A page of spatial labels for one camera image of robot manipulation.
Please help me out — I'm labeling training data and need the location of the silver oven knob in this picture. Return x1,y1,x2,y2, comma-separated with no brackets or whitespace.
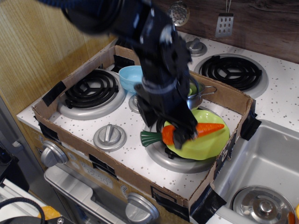
41,140,68,168
125,192,160,224

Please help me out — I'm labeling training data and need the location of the front left black burner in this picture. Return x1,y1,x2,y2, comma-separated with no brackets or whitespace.
57,69,126,120

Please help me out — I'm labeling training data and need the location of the silver back stove knob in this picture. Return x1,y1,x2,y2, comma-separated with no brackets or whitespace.
186,38,207,57

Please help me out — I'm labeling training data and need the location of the back left black burner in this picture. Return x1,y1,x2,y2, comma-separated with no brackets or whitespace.
115,38,134,50

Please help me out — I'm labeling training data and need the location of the steel pot lid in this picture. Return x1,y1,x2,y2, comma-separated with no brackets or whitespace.
230,185,297,224

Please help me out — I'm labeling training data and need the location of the hanging metal strainer ladle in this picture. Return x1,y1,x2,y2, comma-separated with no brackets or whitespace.
168,0,190,27

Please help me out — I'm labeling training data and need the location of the steel sink basin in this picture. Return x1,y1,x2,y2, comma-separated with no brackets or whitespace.
190,119,299,224

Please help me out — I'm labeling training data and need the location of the silver stove knob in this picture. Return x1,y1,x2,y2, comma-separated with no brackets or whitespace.
128,94,139,114
186,38,207,57
93,124,127,152

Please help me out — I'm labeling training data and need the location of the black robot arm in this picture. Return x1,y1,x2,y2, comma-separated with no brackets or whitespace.
45,0,197,149

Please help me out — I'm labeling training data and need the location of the light blue plastic bowl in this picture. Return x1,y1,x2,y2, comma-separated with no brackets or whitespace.
119,65,143,93

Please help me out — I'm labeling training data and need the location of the small steel pot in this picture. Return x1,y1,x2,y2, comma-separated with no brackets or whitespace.
187,82,217,110

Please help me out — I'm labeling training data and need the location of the green toy vegetable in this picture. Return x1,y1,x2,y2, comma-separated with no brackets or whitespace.
188,85,193,97

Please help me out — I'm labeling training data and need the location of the orange toy carrot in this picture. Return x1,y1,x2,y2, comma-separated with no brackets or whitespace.
140,123,225,147

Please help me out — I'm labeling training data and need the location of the orange yellow cloth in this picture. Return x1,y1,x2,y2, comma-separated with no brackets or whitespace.
41,205,61,220

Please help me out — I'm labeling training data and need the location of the silver front stove knob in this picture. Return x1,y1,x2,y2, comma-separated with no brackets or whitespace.
93,124,127,152

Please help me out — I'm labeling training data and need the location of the silver left oven knob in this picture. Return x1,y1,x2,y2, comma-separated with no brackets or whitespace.
41,140,68,168

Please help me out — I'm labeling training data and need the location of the black braided cable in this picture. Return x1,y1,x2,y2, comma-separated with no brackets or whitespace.
0,197,46,224

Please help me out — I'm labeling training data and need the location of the brown cardboard fence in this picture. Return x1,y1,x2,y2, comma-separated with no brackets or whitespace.
33,45,258,224

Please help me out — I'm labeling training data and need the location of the light green plastic plate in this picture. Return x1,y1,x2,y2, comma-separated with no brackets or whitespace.
167,110,230,161

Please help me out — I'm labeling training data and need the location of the black burner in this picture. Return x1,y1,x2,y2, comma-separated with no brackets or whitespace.
57,69,126,120
194,54,269,98
115,38,134,50
140,119,216,174

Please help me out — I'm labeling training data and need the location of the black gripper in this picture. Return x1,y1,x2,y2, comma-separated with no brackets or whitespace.
135,84,198,149

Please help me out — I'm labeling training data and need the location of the back right black burner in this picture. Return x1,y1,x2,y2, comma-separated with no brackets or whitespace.
194,54,269,98

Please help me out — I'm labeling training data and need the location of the silver oven door handle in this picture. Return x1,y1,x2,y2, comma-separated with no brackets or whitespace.
44,166,129,224

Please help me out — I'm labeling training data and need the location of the front right black burner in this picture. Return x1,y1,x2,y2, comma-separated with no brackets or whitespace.
140,119,216,174

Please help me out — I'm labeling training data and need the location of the silver middle stove knob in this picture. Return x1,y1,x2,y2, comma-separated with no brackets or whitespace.
128,94,139,114

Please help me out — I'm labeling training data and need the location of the hanging metal slotted spatula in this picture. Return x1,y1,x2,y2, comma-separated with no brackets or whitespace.
215,0,234,38

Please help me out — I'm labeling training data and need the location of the silver right oven knob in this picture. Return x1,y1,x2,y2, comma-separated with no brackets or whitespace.
125,192,160,224

